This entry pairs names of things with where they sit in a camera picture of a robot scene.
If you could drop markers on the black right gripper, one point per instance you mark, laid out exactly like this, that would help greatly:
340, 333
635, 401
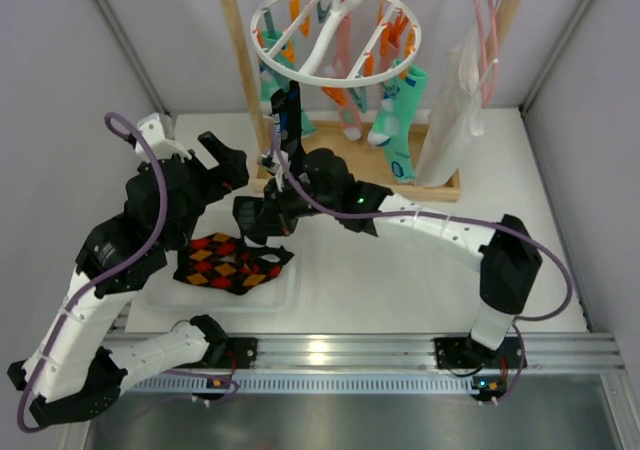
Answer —
270, 212

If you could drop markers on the pink clothes hanger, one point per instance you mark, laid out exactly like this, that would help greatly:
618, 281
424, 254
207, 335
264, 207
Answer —
489, 50

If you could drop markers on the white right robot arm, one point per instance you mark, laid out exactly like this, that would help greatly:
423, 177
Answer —
503, 254

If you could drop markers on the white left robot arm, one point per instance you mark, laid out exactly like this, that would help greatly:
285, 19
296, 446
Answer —
72, 377

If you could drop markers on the orange black argyle sock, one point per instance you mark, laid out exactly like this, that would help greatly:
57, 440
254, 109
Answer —
215, 262

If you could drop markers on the white round clip hanger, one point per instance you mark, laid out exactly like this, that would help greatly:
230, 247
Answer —
311, 29

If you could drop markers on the mint green sock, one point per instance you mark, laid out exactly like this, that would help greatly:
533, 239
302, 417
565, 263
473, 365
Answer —
270, 83
400, 100

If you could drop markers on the white plastic basket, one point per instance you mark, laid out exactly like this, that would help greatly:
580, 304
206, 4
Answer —
163, 294

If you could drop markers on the white hanging cloth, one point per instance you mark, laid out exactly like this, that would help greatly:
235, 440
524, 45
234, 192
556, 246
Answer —
455, 121

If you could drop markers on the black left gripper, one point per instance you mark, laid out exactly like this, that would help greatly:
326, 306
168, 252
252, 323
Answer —
211, 171

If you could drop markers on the aluminium mounting rail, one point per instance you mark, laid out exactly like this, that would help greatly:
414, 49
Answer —
382, 364

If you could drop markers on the wooden rack base tray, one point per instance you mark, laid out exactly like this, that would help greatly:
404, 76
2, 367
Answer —
368, 163

